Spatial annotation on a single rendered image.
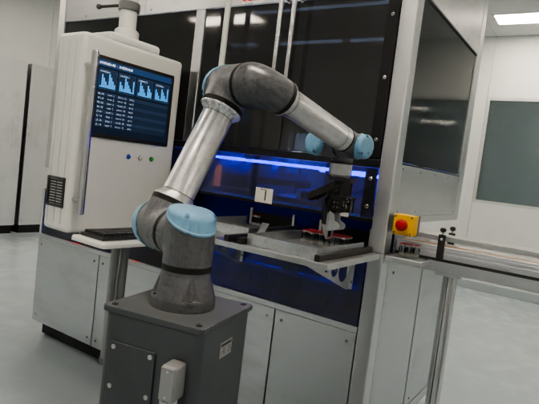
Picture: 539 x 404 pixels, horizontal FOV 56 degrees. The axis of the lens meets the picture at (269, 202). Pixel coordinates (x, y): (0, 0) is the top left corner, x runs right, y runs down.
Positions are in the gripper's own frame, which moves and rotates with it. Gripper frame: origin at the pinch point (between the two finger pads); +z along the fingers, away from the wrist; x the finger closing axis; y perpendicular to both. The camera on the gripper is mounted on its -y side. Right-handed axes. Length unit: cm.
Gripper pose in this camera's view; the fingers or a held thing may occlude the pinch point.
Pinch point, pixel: (326, 234)
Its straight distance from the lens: 173.7
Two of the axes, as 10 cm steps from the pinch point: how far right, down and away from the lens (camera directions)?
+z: -1.2, 9.9, 0.7
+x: 5.6, 0.1, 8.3
